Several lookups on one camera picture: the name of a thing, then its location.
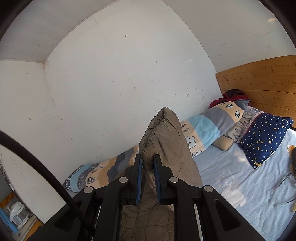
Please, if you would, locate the white plastic appliance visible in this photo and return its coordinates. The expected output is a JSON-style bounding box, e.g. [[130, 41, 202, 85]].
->
[[7, 201, 31, 230]]

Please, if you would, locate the black cable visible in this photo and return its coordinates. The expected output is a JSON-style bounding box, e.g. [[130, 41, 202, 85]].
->
[[0, 130, 77, 209]]

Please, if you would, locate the grey white printed pillow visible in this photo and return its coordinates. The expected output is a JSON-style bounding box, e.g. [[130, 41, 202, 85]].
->
[[224, 106, 263, 143]]

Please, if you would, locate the navy star pattern pillow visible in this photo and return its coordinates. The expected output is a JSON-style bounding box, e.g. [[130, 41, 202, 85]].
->
[[239, 113, 293, 170]]

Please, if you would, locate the red dark clothing pile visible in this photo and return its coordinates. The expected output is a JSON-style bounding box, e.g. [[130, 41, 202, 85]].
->
[[209, 89, 249, 108]]

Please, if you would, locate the wooden headboard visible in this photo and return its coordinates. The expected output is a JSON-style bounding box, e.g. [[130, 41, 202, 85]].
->
[[216, 55, 296, 120]]

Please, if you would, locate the small beige cushion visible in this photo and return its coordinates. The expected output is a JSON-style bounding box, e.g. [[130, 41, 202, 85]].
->
[[212, 136, 234, 151]]

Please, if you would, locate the patchwork patterned rolled blanket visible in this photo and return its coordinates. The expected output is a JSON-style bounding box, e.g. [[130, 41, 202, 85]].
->
[[63, 100, 247, 193]]

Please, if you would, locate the light blue bed sheet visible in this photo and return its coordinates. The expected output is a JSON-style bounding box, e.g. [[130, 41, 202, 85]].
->
[[194, 130, 295, 240]]

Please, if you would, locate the brown quilted puffer jacket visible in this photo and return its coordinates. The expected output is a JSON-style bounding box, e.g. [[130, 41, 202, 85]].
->
[[119, 107, 203, 240]]

